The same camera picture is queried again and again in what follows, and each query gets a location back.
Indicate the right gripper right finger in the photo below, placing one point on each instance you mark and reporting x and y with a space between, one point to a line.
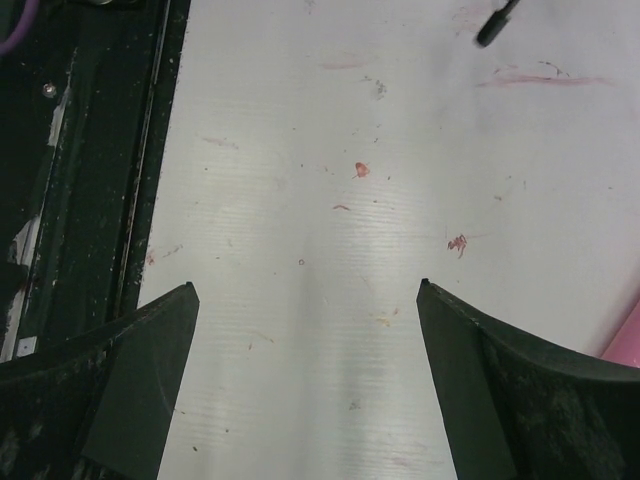
516 406

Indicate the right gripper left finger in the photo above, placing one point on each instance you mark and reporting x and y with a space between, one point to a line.
100 405

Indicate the black tripod microphone stand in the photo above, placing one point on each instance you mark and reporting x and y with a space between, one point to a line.
495 24

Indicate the pink microphone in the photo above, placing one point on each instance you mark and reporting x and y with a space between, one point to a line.
624 348

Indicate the black mounting rail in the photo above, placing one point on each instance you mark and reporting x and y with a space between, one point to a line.
87 89

